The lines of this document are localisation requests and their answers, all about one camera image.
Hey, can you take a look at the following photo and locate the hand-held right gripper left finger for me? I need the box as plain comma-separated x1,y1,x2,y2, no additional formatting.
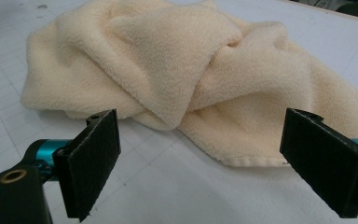
53,108,121,222

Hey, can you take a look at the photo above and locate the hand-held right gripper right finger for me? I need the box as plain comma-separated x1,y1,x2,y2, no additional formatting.
280,107,358,218

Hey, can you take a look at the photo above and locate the white grid mat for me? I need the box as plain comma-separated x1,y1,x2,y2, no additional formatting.
0,0,358,224

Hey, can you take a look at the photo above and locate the cream terry towel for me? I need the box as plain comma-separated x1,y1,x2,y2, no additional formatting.
21,0,358,167

